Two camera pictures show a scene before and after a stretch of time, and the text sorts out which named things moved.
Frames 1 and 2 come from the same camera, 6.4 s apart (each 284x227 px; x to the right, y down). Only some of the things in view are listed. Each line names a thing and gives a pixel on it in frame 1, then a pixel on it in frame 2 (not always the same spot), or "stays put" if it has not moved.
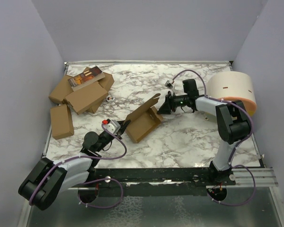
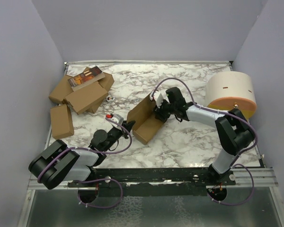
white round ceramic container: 235,86 stays put
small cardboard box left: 61,122 stays put
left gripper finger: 124,125 to 129,126
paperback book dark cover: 89,76 stays put
